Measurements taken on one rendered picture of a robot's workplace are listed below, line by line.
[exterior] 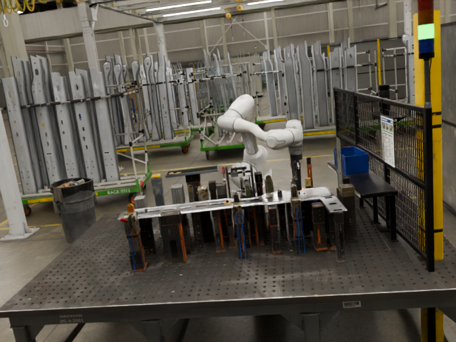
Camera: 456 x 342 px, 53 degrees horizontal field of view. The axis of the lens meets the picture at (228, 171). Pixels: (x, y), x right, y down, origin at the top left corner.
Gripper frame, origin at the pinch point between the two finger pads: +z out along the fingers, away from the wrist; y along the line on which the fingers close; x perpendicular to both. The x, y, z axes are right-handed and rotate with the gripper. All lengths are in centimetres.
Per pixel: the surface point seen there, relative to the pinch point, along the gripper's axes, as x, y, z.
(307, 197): 3.2, 9.4, 6.5
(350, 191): 28.5, 16.8, 3.0
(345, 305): 8, 74, 45
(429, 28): 56, 67, -85
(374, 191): 41.5, 22.4, 3.4
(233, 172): -40.3, -16.6, -9.0
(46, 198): -317, -364, 82
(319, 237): 6.6, 22.9, 27.9
